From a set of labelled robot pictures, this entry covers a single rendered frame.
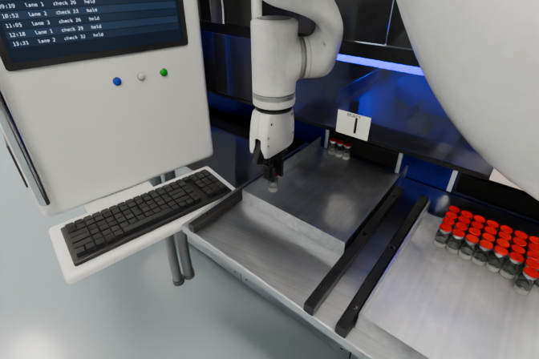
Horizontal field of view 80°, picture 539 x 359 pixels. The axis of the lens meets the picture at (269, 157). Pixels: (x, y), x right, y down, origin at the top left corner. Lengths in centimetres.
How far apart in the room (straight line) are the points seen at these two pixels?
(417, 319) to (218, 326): 112
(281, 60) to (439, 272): 47
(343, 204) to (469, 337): 33
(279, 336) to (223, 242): 94
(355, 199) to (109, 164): 64
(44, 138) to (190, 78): 38
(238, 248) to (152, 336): 104
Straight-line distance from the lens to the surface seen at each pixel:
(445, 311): 63
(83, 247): 82
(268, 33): 57
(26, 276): 212
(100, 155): 93
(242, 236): 67
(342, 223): 71
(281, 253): 64
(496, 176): 76
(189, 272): 149
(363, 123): 79
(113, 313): 176
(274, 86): 59
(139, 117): 92
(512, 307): 69
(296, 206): 74
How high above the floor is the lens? 135
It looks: 31 degrees down
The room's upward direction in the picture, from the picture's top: straight up
